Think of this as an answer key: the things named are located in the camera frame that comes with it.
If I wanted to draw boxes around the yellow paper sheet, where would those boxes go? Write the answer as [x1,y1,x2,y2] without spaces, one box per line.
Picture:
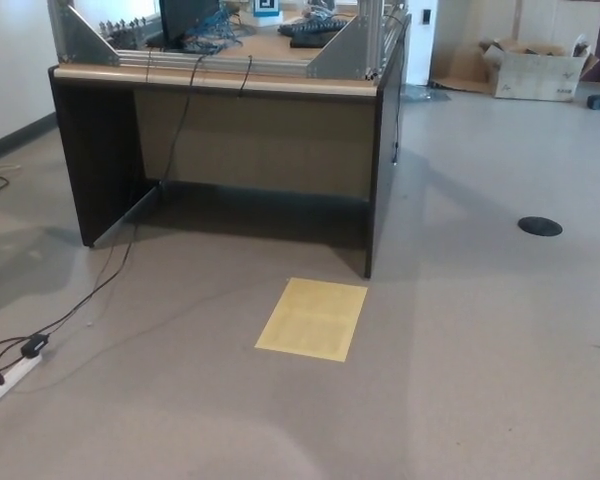
[253,277,370,363]

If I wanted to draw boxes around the dark wooden desk beige top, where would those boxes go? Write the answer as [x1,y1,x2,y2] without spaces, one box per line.
[47,14,413,280]

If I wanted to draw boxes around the flat black device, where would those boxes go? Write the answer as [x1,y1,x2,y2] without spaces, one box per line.
[289,32,334,50]

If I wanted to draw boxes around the black computer keyboard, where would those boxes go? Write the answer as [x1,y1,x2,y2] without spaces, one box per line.
[278,17,348,38]

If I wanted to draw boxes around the flat brown cardboard piece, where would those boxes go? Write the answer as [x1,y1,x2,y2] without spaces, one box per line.
[428,47,499,95]

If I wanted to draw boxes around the white box with fiducial marker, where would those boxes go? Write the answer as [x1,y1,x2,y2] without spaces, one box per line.
[252,0,282,28]

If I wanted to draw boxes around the black round floor cover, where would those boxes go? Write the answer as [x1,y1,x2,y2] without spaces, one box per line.
[517,215,564,237]

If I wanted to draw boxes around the black computer monitor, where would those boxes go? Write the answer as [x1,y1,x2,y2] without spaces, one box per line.
[158,0,223,51]

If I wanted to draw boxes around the row of metal bolts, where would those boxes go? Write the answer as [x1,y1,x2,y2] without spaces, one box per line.
[99,17,147,39]

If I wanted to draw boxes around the open white cardboard box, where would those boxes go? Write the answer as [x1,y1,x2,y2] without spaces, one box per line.
[479,33,600,103]

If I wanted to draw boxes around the black power adapter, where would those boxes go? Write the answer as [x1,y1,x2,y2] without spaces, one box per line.
[20,333,52,358]

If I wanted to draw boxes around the white power strip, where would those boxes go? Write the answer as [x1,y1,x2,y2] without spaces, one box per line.
[0,353,44,412]

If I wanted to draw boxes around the thin black hanging cable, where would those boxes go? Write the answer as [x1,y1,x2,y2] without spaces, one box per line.
[382,13,413,167]

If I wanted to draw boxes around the long black power cable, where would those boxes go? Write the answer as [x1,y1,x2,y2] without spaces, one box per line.
[44,54,209,339]

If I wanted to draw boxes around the short black cable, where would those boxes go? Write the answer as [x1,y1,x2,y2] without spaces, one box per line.
[237,55,255,98]

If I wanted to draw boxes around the blue cable bundle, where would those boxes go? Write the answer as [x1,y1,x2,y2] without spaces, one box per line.
[179,6,246,54]

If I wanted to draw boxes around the aluminium extrusion frame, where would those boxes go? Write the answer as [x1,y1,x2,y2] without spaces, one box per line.
[47,0,410,82]

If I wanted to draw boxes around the beige cable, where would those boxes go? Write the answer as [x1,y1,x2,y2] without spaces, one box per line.
[0,162,22,199]

